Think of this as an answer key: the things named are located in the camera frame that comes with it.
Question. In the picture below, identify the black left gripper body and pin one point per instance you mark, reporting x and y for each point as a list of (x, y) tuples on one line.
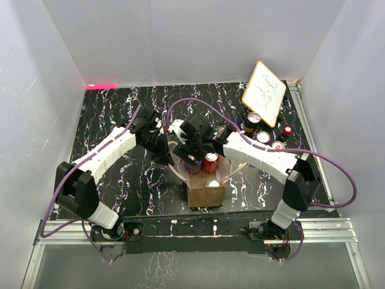
[(155, 144)]

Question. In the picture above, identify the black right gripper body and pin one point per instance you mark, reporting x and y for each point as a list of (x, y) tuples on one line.
[(192, 147)]

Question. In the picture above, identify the watermelon print canvas bag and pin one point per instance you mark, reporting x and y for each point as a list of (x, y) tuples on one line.
[(199, 196)]

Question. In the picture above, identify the black yellow soda can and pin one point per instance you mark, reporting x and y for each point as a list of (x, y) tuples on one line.
[(252, 122)]

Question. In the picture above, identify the purple Fanta grape can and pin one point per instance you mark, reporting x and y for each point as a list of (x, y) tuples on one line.
[(262, 137)]

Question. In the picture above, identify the red-tab silver top can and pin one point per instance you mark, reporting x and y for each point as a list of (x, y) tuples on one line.
[(278, 145)]

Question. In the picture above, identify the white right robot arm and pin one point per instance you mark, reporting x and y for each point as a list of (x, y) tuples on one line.
[(297, 172)]

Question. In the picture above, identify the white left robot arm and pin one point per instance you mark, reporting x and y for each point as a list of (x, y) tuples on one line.
[(76, 183)]

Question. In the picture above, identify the red coca-cola can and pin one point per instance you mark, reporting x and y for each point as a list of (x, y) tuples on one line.
[(210, 164), (212, 183)]

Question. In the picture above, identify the pink tape strip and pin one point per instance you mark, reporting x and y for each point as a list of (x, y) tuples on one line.
[(100, 86)]

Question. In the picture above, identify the small whiteboard wooden frame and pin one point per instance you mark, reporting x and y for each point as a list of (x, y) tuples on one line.
[(264, 94)]

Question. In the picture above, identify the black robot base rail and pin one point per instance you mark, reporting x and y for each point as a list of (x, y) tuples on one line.
[(239, 231)]

